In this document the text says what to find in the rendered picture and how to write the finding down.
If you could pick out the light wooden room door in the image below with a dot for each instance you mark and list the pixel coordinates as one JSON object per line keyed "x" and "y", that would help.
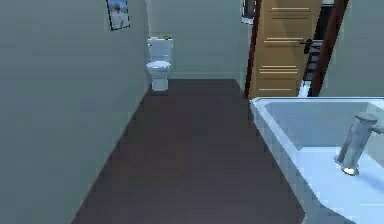
{"x": 283, "y": 50}

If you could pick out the small green item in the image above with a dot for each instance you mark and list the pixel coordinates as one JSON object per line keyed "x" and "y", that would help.
{"x": 165, "y": 36}

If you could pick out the small orange item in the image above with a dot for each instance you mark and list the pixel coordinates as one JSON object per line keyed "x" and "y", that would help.
{"x": 154, "y": 38}

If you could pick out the white toilet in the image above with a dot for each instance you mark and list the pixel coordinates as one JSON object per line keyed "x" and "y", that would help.
{"x": 159, "y": 63}

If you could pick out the grey metal tap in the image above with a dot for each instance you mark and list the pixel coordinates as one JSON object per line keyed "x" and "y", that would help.
{"x": 356, "y": 143}

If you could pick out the framed blue wall picture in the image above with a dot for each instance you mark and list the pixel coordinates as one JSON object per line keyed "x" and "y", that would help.
{"x": 118, "y": 13}

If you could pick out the white sink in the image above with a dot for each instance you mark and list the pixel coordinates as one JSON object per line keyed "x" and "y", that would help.
{"x": 320, "y": 160}

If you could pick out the dark red door frame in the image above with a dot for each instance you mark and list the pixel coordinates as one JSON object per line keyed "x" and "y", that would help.
{"x": 328, "y": 46}

